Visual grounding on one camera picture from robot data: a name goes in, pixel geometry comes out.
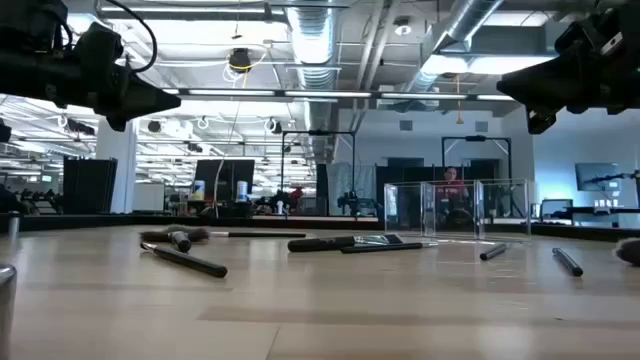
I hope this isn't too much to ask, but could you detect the person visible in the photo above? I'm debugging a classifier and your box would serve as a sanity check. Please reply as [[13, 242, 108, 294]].
[[435, 166, 472, 229]]

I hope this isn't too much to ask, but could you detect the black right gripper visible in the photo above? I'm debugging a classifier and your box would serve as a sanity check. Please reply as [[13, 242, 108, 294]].
[[496, 49, 621, 135]]

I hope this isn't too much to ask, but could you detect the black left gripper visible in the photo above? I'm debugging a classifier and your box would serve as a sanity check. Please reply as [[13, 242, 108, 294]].
[[47, 62, 182, 132]]

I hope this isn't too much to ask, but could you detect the long ceiling light bar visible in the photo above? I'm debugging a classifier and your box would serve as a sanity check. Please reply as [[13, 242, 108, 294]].
[[164, 88, 516, 101]]

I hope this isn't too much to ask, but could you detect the short black makeup pencil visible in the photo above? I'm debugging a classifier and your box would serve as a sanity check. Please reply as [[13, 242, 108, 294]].
[[478, 242, 512, 262]]

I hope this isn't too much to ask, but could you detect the wall-mounted screen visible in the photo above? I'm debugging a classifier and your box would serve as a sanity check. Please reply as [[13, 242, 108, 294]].
[[574, 162, 621, 193]]

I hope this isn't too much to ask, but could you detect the black panel stack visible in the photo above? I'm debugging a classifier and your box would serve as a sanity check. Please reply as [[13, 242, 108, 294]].
[[62, 157, 119, 215]]

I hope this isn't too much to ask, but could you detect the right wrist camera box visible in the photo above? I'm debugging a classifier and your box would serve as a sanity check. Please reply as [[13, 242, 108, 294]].
[[554, 7, 626, 56]]

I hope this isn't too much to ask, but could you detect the translucent curtain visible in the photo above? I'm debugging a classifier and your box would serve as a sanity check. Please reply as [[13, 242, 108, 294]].
[[327, 162, 377, 217]]

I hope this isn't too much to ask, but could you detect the large black monitor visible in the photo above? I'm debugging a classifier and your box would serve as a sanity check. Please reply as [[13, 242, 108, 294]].
[[194, 159, 256, 204]]

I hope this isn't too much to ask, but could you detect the black aluminium table frame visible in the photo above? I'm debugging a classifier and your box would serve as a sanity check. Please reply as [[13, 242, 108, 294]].
[[0, 212, 640, 244]]

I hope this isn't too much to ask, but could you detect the black ceiling device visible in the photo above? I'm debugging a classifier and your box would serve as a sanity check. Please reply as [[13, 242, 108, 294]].
[[228, 47, 253, 74]]

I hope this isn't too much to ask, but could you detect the yellow hanging cord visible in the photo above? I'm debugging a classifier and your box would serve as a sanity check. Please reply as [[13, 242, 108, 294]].
[[454, 74, 464, 125]]

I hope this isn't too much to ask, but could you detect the small desk monitor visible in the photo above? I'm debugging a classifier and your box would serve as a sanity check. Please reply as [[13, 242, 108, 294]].
[[539, 198, 575, 221]]

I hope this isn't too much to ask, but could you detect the white square pillar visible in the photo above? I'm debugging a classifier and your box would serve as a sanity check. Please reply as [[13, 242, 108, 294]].
[[95, 117, 139, 215]]

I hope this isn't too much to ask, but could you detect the clear acrylic brush organizer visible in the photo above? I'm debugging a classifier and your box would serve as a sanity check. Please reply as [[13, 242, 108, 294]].
[[383, 178, 532, 245]]

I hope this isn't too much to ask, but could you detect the fluffy pink-tipped powder brush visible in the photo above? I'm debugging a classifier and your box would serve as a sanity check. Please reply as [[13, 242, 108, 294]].
[[613, 237, 640, 267]]

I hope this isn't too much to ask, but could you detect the dark partition wall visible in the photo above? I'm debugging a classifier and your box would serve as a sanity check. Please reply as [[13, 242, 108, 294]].
[[375, 158, 501, 221]]

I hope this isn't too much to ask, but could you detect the white cabinet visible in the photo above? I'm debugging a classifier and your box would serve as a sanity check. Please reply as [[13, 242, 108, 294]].
[[132, 182, 166, 213]]

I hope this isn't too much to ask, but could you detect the black left camera cable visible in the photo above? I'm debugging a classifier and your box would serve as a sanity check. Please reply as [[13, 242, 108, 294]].
[[102, 0, 159, 75]]

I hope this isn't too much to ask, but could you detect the thick-handled black makeup brush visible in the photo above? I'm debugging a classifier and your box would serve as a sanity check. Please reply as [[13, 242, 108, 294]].
[[287, 233, 404, 253]]

